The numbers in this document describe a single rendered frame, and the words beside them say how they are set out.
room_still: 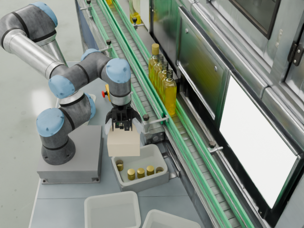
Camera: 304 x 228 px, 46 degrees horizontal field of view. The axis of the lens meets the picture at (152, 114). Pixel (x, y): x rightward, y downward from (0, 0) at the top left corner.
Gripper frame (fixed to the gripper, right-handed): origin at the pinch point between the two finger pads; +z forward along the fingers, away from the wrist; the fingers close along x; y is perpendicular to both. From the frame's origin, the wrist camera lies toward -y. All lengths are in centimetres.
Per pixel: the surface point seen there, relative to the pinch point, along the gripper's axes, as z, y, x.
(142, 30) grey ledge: 23, -102, 8
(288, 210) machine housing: -60, 66, 29
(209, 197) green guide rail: 17.5, 19.8, 32.9
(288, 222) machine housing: -58, 67, 29
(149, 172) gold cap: 29.3, -0.3, 10.0
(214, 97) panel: -1.0, -16.8, 37.7
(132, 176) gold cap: 30.4, 1.2, 2.2
